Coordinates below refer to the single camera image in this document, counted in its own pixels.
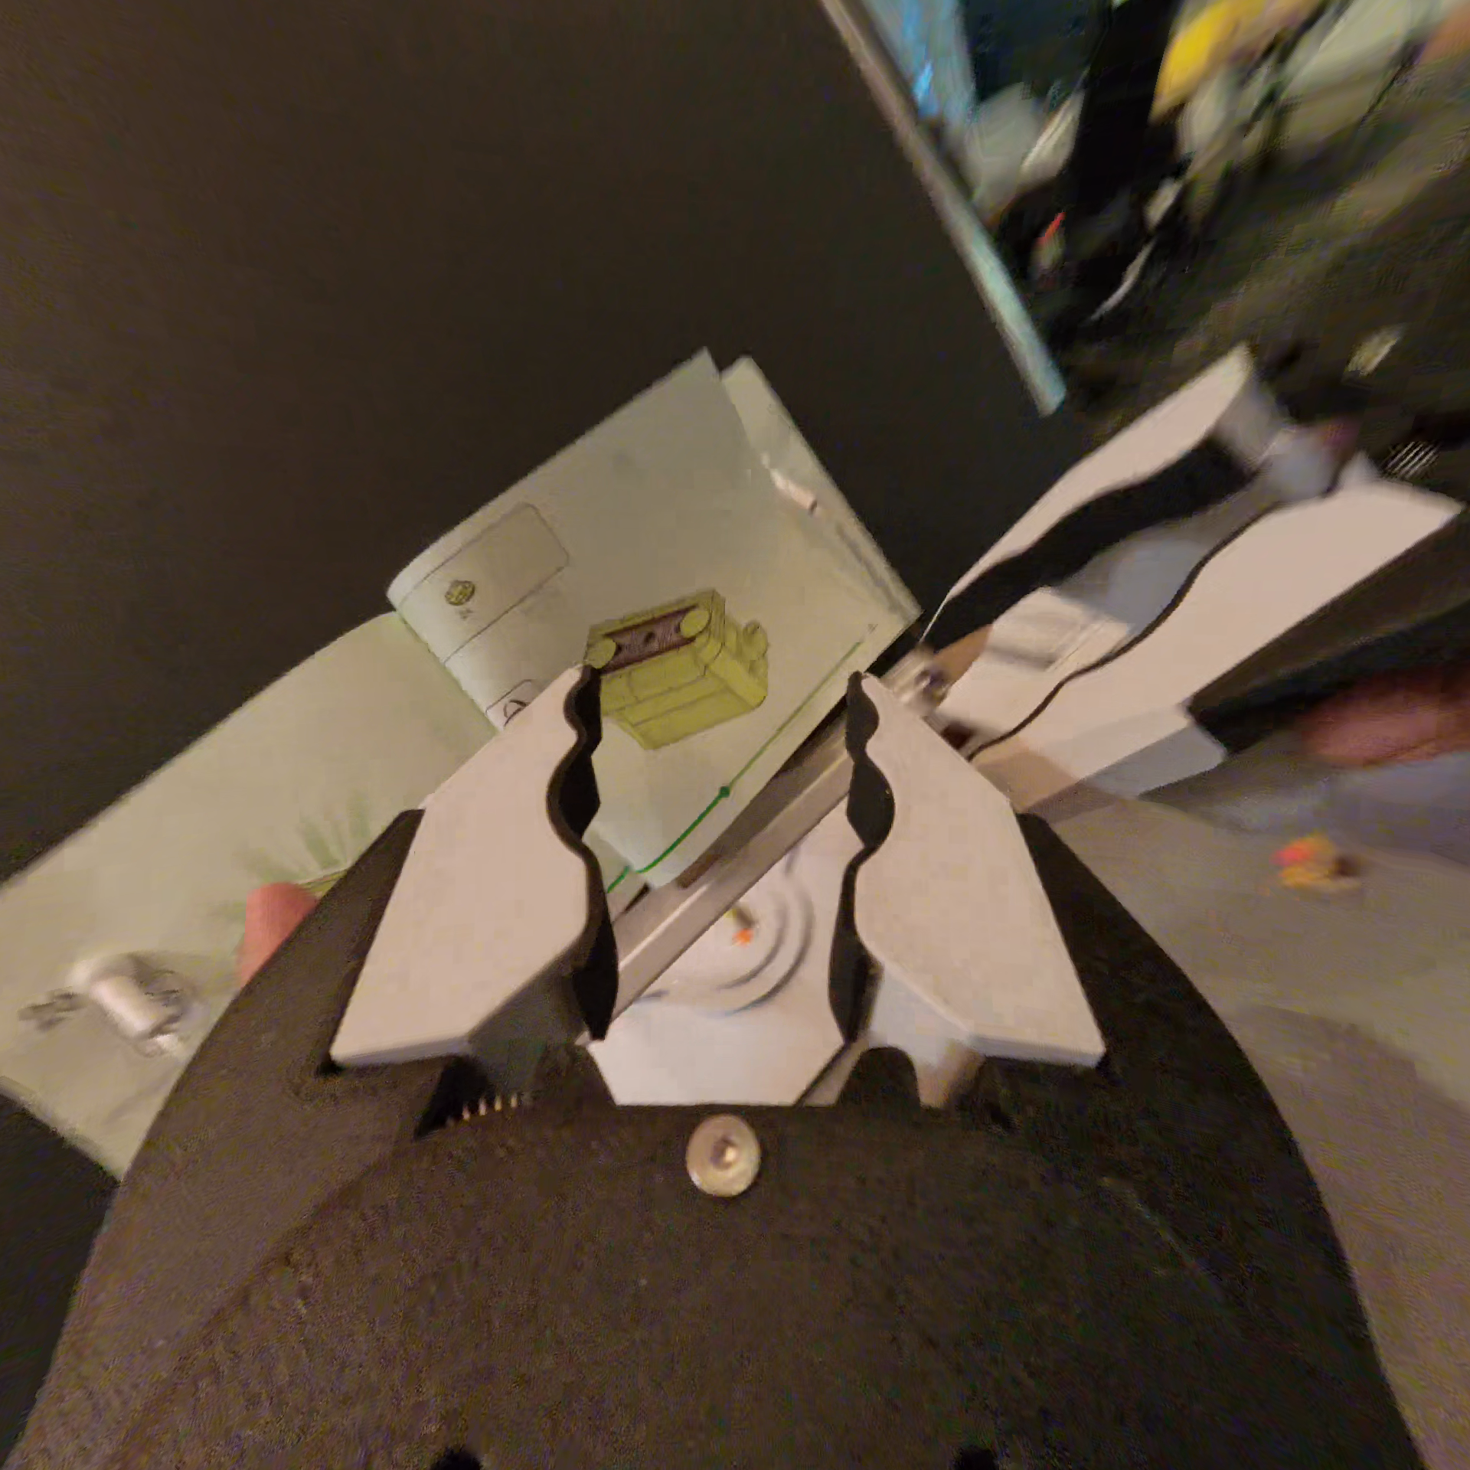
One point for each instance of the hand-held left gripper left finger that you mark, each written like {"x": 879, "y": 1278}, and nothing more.
{"x": 482, "y": 897}

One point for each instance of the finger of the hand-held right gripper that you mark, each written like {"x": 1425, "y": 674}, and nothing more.
{"x": 1171, "y": 449}
{"x": 1264, "y": 585}

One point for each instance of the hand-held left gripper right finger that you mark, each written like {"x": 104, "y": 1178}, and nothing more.
{"x": 965, "y": 919}

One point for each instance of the person's right hand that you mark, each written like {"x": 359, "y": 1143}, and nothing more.
{"x": 1390, "y": 718}

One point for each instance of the person's left hand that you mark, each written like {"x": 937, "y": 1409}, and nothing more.
{"x": 275, "y": 930}

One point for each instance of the small orange brown piece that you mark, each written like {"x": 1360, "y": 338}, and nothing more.
{"x": 741, "y": 925}

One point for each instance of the small orange yellow piece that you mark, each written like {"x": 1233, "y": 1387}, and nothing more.
{"x": 1315, "y": 867}

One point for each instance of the white book stand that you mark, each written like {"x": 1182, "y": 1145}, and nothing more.
{"x": 736, "y": 977}

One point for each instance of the open instruction booklet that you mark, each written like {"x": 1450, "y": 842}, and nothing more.
{"x": 690, "y": 517}

